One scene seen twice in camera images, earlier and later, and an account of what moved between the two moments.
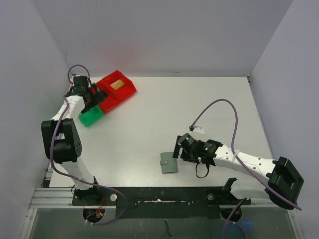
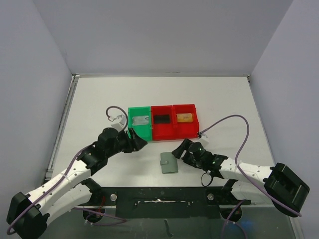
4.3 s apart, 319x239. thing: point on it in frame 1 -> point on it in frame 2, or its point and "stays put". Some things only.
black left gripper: (97, 98) -> (133, 144)
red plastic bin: (114, 97) -> (162, 117)
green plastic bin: (90, 116) -> (144, 131)
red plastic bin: (114, 96) -> (185, 130)
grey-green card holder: (169, 164) stays put
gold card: (117, 84) -> (184, 117)
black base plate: (161, 202) stays put
